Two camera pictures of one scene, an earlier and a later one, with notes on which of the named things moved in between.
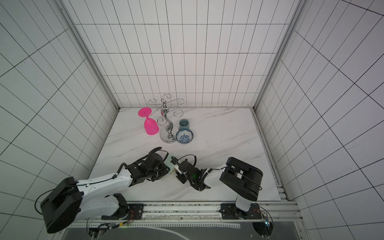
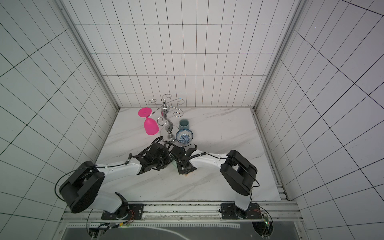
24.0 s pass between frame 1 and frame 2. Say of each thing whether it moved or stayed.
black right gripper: moved
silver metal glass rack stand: stayed
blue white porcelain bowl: stayed
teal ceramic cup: stayed
